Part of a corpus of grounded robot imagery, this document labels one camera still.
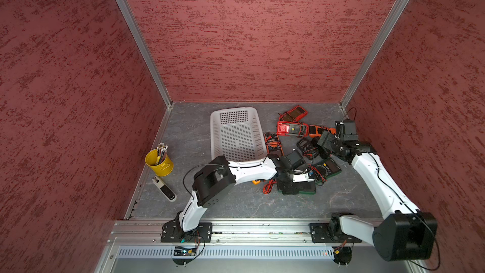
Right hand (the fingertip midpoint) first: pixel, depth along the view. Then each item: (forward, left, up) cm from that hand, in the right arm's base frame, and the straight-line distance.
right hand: (328, 144), depth 83 cm
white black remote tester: (-18, +71, -10) cm, 74 cm away
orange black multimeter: (+9, +23, -11) cm, 27 cm away
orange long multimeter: (+16, -1, -12) cm, 20 cm away
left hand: (-13, +17, -11) cm, 25 cm away
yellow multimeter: (-12, +33, -13) cm, 37 cm away
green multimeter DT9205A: (-6, -3, -13) cm, 15 cm away
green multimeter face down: (-18, +19, -3) cm, 26 cm away
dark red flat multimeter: (+28, +9, -12) cm, 32 cm away
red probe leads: (-16, +29, -10) cm, 34 cm away
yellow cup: (-7, +75, -6) cm, 76 cm away
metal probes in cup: (-2, +74, +3) cm, 74 cm away
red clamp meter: (+16, +12, -10) cm, 23 cm away
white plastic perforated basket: (+18, +43, -15) cm, 49 cm away
